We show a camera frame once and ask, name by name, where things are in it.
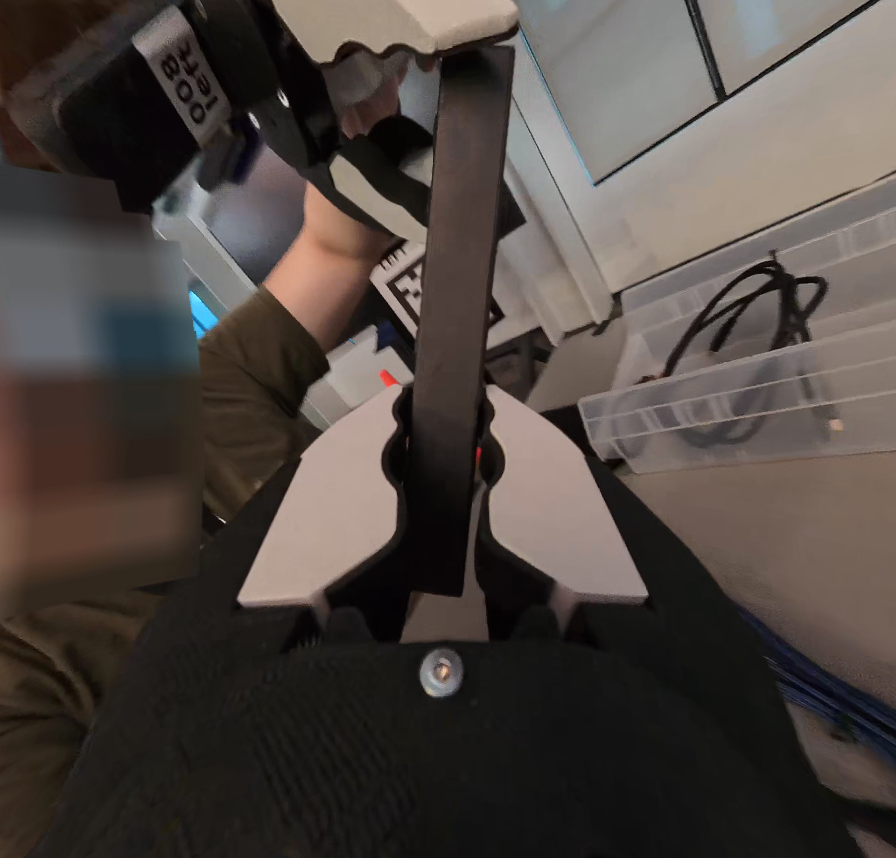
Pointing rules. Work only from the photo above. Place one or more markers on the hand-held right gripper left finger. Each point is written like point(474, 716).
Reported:
point(322, 522)

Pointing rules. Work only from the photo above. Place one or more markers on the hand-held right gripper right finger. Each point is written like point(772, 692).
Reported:
point(560, 522)

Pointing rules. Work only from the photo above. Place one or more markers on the clear plastic bin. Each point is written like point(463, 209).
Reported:
point(630, 410)

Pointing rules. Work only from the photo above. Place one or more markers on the black multi-port USB hub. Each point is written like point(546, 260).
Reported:
point(455, 312)

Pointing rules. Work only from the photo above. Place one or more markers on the person's left hand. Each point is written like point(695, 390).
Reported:
point(371, 102)

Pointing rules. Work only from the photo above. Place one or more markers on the red object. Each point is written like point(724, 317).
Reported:
point(385, 377)

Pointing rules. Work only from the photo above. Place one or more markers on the window with white blinds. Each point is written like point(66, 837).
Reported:
point(630, 67)

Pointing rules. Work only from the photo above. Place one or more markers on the framed marker sign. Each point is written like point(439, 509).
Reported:
point(399, 277)

